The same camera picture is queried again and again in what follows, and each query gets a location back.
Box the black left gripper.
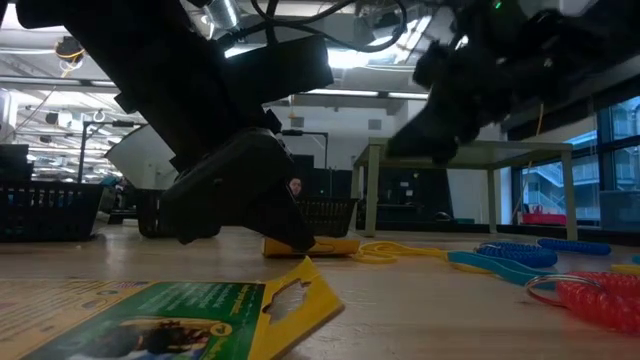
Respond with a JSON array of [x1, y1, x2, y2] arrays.
[[14, 0, 297, 246]]

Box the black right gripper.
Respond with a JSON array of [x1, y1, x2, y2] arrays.
[[386, 7, 557, 165]]

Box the black plastic mesh basket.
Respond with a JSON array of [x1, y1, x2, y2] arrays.
[[133, 188, 182, 239], [0, 180, 105, 244], [294, 197, 359, 239]]

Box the yellow green crayon box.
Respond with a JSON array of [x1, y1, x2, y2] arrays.
[[0, 256, 346, 360]]

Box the blue coil wrist keychain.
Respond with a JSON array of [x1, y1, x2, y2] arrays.
[[536, 237, 613, 257], [473, 241, 560, 270]]

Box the red coil wrist keychain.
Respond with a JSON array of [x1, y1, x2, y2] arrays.
[[523, 270, 640, 336]]

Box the dark partition screens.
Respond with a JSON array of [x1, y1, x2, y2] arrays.
[[289, 154, 354, 201]]

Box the green perforated metal shelf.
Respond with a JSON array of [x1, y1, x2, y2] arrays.
[[351, 138, 580, 242]]

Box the red bin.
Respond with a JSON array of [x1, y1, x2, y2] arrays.
[[521, 212, 568, 226]]

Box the blue-grey bin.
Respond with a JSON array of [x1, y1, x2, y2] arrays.
[[598, 189, 640, 232]]

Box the black gantry frame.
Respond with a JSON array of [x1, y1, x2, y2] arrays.
[[280, 129, 330, 171]]

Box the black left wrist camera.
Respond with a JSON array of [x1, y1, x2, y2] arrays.
[[224, 34, 335, 109]]

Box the black camera stand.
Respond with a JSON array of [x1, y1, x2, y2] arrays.
[[77, 119, 146, 184]]

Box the black ceiling camera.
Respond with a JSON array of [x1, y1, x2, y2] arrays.
[[53, 35, 90, 64]]

